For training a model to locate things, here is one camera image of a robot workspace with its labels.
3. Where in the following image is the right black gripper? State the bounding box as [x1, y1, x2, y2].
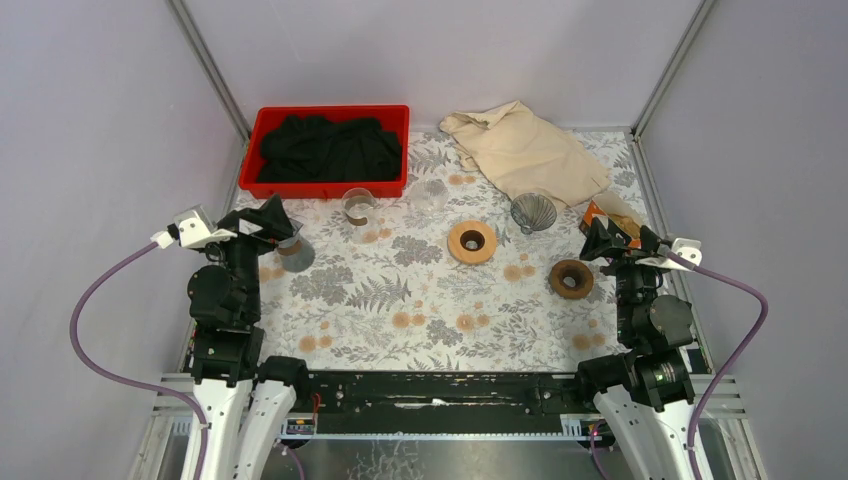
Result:
[578, 216, 671, 340]

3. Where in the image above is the orange coffee filter box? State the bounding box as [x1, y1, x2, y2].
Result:
[579, 192, 645, 248]

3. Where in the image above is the glass coffee carafe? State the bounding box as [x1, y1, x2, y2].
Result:
[276, 226, 316, 273]

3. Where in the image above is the light wooden ring holder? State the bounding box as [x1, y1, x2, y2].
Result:
[447, 220, 497, 265]

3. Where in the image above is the clear glass dripper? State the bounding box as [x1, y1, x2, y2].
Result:
[409, 179, 448, 212]

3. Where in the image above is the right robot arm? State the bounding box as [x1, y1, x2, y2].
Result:
[573, 217, 712, 479]

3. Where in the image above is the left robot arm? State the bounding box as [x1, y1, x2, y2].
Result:
[175, 195, 311, 479]

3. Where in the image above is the grey ribbed glass dripper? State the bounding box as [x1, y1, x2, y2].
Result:
[510, 193, 558, 235]

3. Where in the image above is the black cloth in bin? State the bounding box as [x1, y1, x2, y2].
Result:
[257, 115, 402, 183]

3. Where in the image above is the red plastic bin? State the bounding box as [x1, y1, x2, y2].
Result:
[238, 104, 410, 199]

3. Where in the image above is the small glass beaker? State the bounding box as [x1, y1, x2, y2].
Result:
[342, 187, 377, 227]

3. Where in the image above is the beige cloth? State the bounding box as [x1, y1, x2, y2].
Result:
[439, 101, 611, 209]

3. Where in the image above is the floral patterned table mat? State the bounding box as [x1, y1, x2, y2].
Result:
[260, 132, 621, 372]

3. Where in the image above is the dark wooden ring holder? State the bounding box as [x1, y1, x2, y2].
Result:
[548, 260, 594, 300]

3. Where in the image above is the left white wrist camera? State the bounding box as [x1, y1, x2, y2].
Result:
[150, 205, 237, 250]

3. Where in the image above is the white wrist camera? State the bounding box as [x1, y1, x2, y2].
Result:
[150, 205, 237, 250]
[636, 237, 703, 271]

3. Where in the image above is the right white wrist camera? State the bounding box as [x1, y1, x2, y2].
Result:
[636, 237, 703, 271]

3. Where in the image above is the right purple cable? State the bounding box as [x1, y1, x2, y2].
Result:
[669, 251, 770, 480]

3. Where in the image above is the purple cable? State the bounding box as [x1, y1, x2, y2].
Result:
[669, 251, 770, 480]
[69, 241, 211, 480]

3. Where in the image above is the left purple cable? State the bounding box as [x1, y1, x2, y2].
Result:
[69, 241, 211, 480]

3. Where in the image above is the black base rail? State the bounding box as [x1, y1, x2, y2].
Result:
[289, 370, 601, 437]

